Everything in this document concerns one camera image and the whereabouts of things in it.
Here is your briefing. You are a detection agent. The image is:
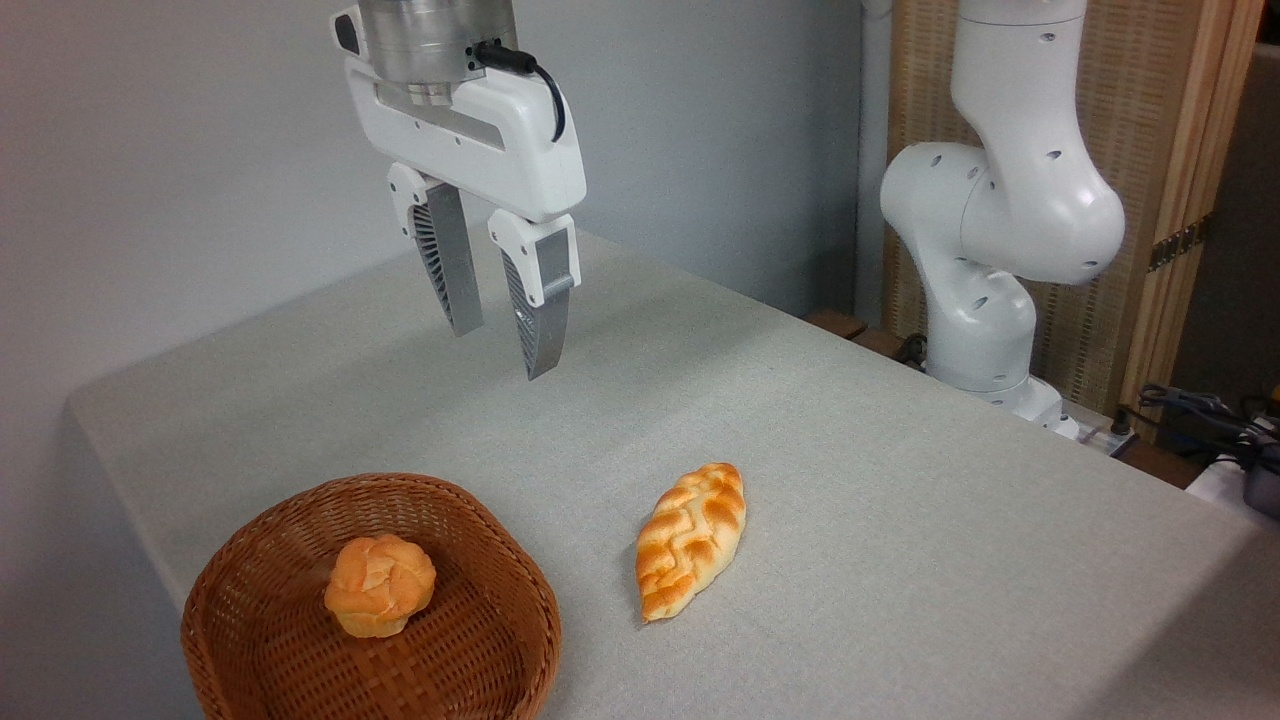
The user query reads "brown wooden floor block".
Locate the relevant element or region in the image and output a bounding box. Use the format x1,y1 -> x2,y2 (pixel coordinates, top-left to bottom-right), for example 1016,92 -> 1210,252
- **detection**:
802,307 -> 869,341

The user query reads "long braided bread loaf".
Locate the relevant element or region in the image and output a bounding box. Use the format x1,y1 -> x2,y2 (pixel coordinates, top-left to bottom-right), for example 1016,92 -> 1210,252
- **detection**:
635,461 -> 748,624

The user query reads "round knotted bread roll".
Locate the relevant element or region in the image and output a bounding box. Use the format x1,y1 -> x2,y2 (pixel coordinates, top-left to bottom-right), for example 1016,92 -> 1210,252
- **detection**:
323,534 -> 438,640

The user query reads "brown woven wicker basket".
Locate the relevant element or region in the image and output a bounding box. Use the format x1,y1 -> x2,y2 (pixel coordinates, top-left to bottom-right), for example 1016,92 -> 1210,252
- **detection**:
180,472 -> 563,720

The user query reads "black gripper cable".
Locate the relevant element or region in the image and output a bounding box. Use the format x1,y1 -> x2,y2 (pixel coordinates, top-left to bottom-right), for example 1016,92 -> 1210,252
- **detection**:
472,39 -> 568,144

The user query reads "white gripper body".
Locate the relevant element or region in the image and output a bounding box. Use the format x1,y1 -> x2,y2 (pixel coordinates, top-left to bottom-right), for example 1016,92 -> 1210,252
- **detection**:
332,4 -> 589,225

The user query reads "wooden folding screen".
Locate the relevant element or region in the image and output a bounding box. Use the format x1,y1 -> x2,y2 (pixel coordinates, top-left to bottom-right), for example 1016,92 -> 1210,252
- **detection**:
884,0 -> 1267,441

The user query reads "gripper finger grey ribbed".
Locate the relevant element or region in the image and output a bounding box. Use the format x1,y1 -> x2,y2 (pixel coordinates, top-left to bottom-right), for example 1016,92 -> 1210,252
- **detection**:
486,207 -> 583,383
386,162 -> 487,339

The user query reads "grey tablecloth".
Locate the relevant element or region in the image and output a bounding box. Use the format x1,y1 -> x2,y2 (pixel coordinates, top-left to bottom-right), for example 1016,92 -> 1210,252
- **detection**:
64,205 -> 1280,720

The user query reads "bundle of black cables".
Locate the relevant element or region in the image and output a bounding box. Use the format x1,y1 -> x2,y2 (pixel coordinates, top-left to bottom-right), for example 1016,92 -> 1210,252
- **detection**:
1135,382 -> 1280,473

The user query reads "metal screen hinge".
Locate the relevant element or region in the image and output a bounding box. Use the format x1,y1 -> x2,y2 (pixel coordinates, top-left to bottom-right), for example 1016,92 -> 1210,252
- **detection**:
1147,215 -> 1214,273

